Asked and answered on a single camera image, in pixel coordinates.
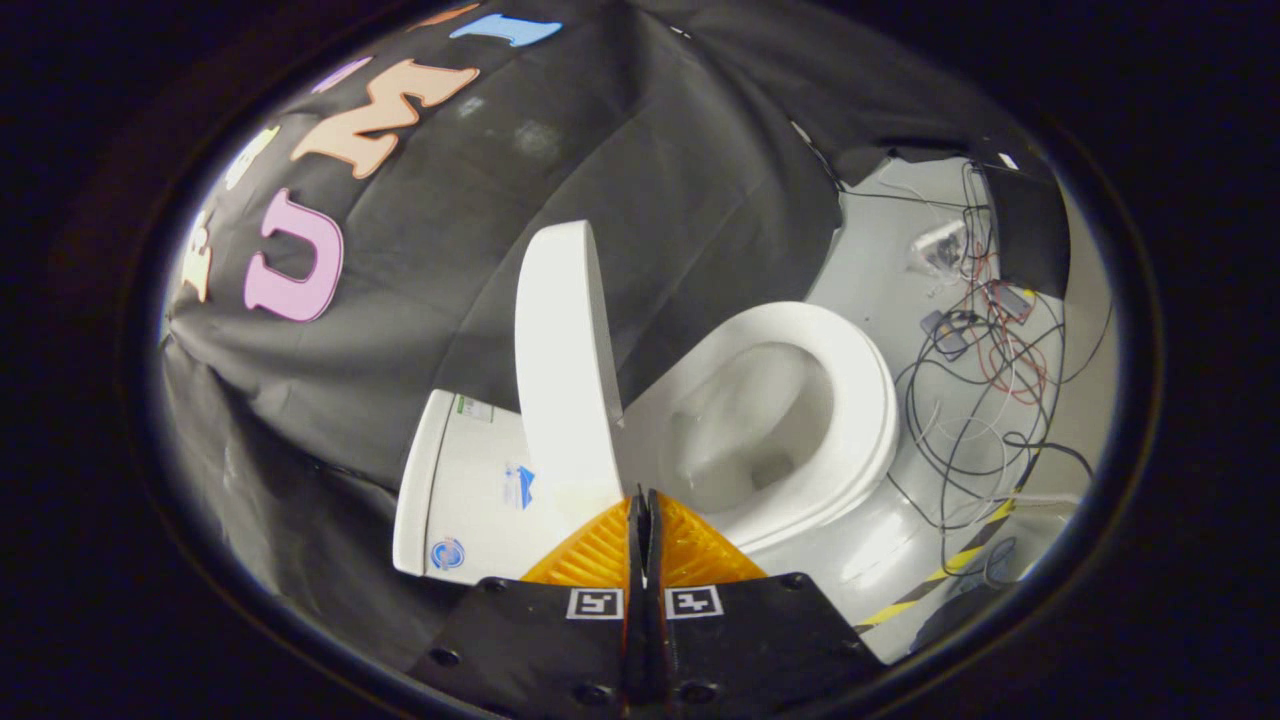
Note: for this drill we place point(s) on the black backdrop cloth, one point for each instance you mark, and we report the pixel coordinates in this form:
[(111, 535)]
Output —
[(450, 250)]

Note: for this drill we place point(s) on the white toilet bowl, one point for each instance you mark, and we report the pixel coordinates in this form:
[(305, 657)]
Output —
[(740, 420)]

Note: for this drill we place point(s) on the black box with white label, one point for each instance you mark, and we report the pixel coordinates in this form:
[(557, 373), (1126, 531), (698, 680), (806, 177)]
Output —
[(1030, 230)]

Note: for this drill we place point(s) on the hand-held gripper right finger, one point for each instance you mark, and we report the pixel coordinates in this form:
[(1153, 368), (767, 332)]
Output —
[(750, 650)]

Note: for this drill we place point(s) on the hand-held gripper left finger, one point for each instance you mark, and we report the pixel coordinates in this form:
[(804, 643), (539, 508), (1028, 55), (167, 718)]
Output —
[(540, 650)]

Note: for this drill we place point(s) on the white toilet lid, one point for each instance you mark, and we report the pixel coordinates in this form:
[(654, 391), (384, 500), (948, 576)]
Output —
[(565, 380)]

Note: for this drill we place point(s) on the yellow black striped tape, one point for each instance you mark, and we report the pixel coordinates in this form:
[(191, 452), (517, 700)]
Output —
[(950, 565)]

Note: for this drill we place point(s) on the small grey device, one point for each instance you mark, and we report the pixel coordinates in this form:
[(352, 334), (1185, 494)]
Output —
[(1010, 300), (943, 333)]

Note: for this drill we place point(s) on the clear plastic bag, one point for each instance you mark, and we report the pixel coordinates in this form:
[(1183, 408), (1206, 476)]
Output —
[(938, 248)]

